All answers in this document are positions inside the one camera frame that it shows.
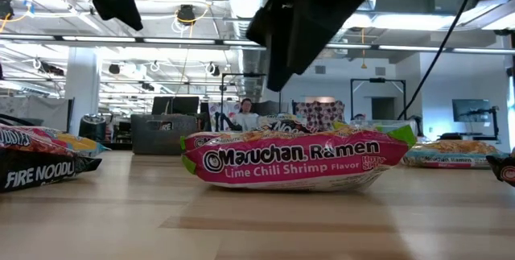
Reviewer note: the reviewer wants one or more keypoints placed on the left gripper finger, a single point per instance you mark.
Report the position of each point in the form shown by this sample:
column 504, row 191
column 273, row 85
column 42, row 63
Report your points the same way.
column 132, row 10
column 108, row 6

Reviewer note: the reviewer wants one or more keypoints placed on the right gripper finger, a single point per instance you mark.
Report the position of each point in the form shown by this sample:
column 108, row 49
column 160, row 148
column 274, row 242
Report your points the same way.
column 297, row 42
column 265, row 24

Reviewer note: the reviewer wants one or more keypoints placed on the lime chili shrimp ramen packet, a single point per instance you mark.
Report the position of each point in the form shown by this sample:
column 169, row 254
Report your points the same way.
column 297, row 163

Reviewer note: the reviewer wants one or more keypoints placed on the long white light strip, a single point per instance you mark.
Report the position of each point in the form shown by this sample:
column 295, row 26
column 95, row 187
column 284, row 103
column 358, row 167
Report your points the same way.
column 177, row 41

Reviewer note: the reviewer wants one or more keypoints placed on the brown patterned cloth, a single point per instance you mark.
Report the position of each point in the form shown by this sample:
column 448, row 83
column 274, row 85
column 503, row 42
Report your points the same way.
column 322, row 113

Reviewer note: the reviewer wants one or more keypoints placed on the white square column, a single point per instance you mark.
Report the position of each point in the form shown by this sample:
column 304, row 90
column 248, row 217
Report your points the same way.
column 82, row 87

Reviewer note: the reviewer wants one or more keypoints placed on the person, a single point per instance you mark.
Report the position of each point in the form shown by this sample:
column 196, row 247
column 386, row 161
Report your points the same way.
column 246, row 119

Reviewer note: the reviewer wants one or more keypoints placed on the black computer monitor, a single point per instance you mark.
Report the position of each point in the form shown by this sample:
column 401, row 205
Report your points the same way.
column 186, row 105
column 162, row 105

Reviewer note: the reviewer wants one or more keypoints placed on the white floral cloth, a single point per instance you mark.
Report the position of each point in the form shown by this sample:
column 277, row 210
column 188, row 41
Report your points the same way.
column 219, row 115

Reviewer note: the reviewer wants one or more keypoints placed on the black cylindrical bin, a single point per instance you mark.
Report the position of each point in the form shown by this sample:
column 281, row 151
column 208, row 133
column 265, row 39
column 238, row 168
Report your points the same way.
column 92, row 128

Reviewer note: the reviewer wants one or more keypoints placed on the grey partition panel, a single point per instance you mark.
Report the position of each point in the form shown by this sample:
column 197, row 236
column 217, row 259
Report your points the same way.
column 36, row 111

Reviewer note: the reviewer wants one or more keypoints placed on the dark translucent plastic bin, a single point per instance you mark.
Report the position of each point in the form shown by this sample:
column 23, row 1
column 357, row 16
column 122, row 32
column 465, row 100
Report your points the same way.
column 138, row 143

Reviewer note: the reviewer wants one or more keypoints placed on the black flat monitor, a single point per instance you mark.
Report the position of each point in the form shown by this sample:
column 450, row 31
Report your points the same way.
column 471, row 110

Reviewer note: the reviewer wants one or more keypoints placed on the ribbed silver air duct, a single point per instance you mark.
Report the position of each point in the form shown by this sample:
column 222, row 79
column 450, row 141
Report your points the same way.
column 237, row 10

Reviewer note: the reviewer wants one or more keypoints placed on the black dome camera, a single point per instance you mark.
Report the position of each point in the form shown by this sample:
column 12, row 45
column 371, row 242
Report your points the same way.
column 186, row 13
column 5, row 8

